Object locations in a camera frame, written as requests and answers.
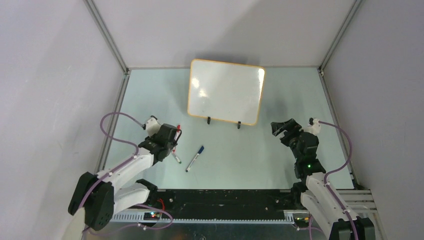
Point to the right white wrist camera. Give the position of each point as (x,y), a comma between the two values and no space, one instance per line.
(313,127)

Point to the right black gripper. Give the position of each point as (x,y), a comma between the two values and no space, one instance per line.
(291,124)

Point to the yellow framed whiteboard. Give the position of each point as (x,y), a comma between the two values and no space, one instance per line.
(224,91)

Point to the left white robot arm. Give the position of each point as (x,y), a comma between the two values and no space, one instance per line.
(112,190)

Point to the aluminium frame post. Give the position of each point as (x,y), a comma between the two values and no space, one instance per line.
(104,31)
(340,33)

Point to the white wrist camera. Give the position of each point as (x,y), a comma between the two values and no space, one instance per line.
(313,127)
(152,126)

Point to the right aluminium frame post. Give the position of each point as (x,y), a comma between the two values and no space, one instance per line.
(340,33)

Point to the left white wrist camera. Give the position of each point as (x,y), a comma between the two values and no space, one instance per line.
(152,126)

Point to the left aluminium frame post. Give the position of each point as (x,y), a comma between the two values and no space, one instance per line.
(104,31)

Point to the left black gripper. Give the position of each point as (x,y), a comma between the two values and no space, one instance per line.
(173,144)

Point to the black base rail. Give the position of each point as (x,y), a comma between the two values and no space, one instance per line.
(225,204)

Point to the blue capped marker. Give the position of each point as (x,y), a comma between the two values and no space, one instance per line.
(201,149)

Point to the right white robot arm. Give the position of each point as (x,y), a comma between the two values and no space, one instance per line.
(314,191)

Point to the green capped marker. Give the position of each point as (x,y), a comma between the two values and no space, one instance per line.
(176,157)

